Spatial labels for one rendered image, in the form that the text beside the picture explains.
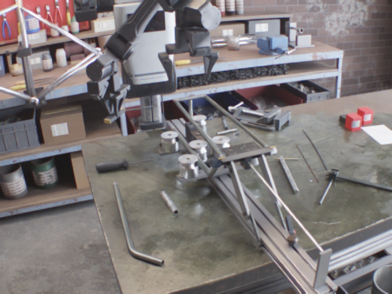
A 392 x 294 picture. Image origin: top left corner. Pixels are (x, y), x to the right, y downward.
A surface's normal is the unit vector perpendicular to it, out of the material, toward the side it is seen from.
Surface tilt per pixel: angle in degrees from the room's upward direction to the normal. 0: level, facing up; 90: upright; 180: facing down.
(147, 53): 90
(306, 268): 0
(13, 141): 90
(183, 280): 0
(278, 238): 0
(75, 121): 91
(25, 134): 90
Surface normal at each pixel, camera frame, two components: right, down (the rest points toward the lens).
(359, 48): 0.36, 0.40
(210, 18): 0.61, 0.35
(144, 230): -0.04, -0.90
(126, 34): -0.21, 0.38
